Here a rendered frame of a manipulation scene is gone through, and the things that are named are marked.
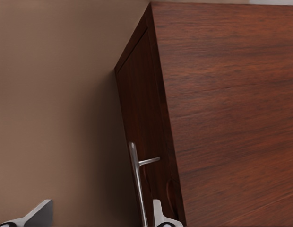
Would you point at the dark wooden drawer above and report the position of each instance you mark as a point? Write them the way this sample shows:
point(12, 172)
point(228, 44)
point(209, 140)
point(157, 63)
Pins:
point(139, 99)

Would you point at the dark brown wooden cabinet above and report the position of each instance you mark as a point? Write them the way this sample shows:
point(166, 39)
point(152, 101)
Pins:
point(226, 113)

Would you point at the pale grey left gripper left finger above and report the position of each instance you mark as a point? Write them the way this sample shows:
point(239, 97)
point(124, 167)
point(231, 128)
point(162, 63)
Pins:
point(40, 214)

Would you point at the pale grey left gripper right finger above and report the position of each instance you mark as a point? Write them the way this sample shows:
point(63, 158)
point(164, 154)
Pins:
point(158, 212)

